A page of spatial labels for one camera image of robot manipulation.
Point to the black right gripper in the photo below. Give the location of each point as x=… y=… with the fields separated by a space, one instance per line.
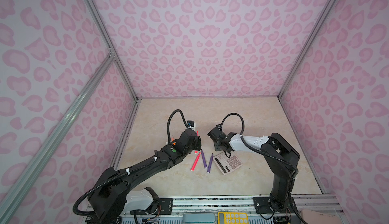
x=215 y=146

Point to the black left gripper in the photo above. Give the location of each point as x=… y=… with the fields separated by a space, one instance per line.
x=198 y=143

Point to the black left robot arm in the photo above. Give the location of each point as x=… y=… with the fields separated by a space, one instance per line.
x=114 y=194

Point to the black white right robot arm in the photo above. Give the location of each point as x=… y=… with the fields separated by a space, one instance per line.
x=281 y=157

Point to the purple highlighter pen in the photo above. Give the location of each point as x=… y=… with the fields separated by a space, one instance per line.
x=204 y=159
x=210 y=163

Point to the white pink calculator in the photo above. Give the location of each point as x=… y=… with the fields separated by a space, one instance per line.
x=227 y=163

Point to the yellow calculator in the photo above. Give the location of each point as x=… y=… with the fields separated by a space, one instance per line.
x=232 y=218

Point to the grey metal pencil case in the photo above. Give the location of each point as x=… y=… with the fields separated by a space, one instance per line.
x=199 y=218

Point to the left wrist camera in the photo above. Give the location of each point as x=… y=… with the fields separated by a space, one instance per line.
x=191 y=125

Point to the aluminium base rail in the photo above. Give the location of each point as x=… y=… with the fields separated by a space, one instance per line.
x=312 y=208

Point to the diagonal aluminium frame bar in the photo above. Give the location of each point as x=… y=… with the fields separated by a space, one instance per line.
x=29 y=175

